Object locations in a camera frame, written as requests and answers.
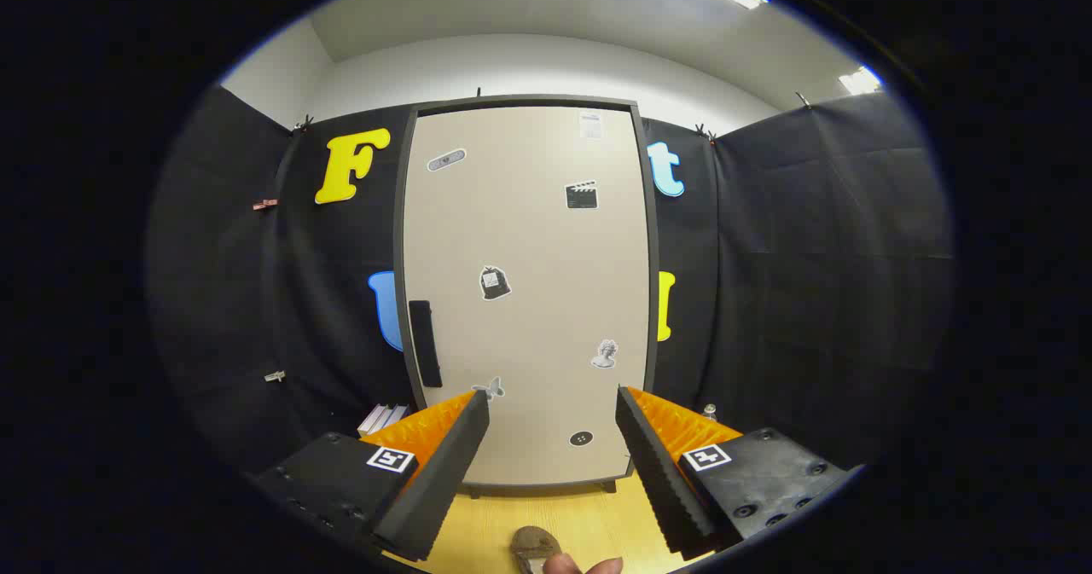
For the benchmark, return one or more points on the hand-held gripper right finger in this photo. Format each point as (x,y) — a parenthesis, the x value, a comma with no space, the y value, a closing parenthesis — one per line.
(661,480)

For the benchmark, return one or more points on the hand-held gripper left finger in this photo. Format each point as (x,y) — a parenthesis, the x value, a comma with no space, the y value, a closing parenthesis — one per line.
(444,480)

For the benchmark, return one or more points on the brown fuzzy slipper shoe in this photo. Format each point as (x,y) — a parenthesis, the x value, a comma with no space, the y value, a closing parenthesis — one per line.
(533,544)

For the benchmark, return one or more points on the grey shoe cabinet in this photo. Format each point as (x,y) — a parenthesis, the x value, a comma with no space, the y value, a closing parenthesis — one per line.
(653,258)

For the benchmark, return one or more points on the black backdrop cloth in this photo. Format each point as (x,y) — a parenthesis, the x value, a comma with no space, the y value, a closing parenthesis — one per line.
(810,258)

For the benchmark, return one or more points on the small ceiling light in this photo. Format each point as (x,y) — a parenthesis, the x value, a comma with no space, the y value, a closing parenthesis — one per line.
(859,81)

